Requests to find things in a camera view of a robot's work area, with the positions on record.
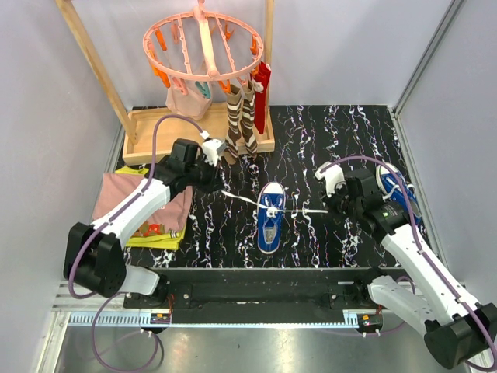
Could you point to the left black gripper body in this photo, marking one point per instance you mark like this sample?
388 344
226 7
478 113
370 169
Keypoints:
205 176

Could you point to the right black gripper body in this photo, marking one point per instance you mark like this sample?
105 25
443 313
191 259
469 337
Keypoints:
342 206

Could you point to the blue sneaker with white laces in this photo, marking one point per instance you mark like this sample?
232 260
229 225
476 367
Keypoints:
271 205

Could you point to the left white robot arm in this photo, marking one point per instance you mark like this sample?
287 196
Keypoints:
94 255

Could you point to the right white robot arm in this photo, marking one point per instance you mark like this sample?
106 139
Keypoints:
454 324

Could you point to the yellow folded t-shirt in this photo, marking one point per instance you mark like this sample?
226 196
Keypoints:
169 241

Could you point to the pink mesh laundry bag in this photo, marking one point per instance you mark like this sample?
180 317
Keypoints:
189 98

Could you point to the right brown striped sock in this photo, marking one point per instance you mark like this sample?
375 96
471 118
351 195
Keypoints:
248 119

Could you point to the brown striped sock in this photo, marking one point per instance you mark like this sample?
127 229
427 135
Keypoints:
234 108
248 119

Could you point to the left brown striped sock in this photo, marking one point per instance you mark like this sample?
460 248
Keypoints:
234 108

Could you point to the pink folded t-shirt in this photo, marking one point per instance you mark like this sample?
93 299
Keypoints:
171 218

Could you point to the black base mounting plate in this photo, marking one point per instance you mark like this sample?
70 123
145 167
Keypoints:
330 288

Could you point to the red hanging sock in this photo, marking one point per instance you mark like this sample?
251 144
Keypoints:
261 78

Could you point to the pink round clip hanger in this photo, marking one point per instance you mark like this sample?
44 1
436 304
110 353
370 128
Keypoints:
196 49

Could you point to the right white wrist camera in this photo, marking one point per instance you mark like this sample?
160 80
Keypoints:
331 175

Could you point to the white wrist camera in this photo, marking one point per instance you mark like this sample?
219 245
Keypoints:
331 175
212 148

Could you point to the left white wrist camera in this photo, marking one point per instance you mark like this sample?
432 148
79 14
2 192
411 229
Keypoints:
212 148

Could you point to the aluminium slotted rail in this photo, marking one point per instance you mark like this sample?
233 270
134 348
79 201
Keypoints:
245 316

